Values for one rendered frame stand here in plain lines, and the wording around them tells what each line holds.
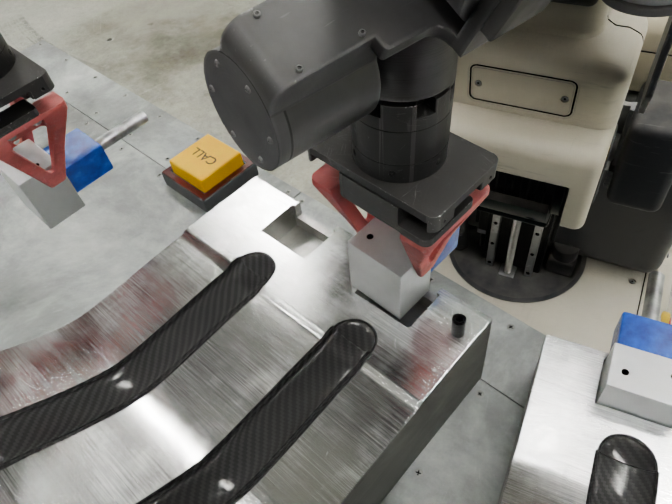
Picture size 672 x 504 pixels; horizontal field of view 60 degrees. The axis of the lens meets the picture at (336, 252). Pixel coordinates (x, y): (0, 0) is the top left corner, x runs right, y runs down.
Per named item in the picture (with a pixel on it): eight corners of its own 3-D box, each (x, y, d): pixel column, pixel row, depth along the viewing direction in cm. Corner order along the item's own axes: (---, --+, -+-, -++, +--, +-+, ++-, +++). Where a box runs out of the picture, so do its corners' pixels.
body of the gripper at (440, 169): (432, 242, 33) (443, 142, 27) (305, 164, 38) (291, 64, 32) (497, 180, 36) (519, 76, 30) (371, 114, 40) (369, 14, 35)
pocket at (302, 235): (303, 228, 56) (297, 200, 53) (344, 254, 53) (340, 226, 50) (268, 257, 54) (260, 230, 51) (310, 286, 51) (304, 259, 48)
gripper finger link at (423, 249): (421, 318, 39) (429, 227, 32) (343, 264, 43) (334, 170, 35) (479, 258, 42) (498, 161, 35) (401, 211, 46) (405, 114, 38)
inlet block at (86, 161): (140, 128, 59) (118, 82, 54) (169, 147, 56) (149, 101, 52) (24, 204, 53) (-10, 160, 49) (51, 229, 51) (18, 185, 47)
